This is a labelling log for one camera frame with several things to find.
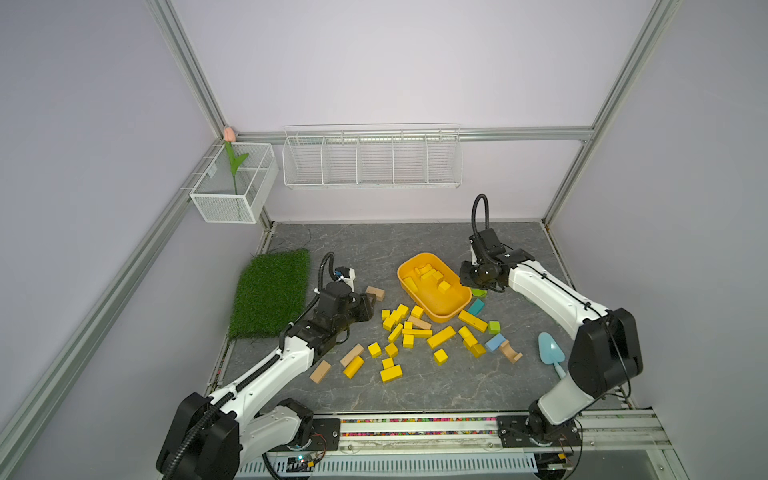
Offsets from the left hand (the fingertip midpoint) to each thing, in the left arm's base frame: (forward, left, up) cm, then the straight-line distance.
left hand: (371, 299), depth 83 cm
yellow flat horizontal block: (-6, -13, -12) cm, 18 cm away
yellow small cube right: (-14, -19, -12) cm, 26 cm away
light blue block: (-10, -36, -13) cm, 40 cm away
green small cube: (-6, -36, -11) cm, 38 cm away
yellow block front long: (-14, +6, -12) cm, 20 cm away
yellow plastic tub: (+10, -21, -12) cm, 26 cm away
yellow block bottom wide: (-16, -4, -13) cm, 21 cm away
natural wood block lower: (-15, +16, -14) cm, 25 cm away
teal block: (+1, -33, -12) cm, 35 cm away
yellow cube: (+10, -24, -12) cm, 28 cm away
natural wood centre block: (-2, -14, -13) cm, 19 cm away
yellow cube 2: (-10, 0, -11) cm, 15 cm away
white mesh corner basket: (+29, +43, +18) cm, 55 cm away
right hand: (+7, -28, -1) cm, 29 cm away
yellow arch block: (+18, -18, -13) cm, 29 cm away
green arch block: (+7, -35, -12) cm, 38 cm away
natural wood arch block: (-13, -40, -13) cm, 44 cm away
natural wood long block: (-10, +7, -13) cm, 18 cm away
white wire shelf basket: (+43, -1, +17) cm, 47 cm away
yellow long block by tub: (-3, -31, -13) cm, 34 cm away
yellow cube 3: (-10, -5, -12) cm, 16 cm away
